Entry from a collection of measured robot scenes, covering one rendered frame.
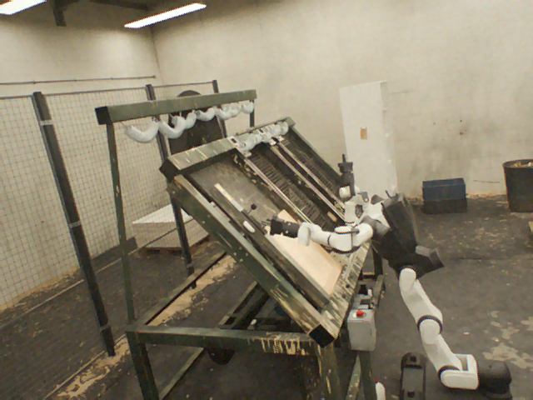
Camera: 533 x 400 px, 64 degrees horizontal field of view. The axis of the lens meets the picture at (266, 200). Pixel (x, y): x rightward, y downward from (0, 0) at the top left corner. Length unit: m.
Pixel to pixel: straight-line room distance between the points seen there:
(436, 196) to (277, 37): 3.96
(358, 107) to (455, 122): 1.93
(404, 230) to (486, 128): 5.26
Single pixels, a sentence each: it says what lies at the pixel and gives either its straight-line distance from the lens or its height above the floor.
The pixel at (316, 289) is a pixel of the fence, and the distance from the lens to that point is 2.54.
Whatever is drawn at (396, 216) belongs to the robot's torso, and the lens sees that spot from 2.51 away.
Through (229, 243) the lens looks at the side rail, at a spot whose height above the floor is 1.37.
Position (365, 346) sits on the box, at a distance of 2.36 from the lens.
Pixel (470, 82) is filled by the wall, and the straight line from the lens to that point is 7.59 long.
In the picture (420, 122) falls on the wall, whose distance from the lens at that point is 7.66.
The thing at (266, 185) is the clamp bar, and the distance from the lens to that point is 2.94.
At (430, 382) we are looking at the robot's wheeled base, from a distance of 3.14.
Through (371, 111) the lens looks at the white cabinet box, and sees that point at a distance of 6.32.
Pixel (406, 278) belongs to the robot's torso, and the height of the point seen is 0.94.
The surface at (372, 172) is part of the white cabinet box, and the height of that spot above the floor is 0.77.
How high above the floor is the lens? 2.09
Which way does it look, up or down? 13 degrees down
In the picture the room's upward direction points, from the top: 10 degrees counter-clockwise
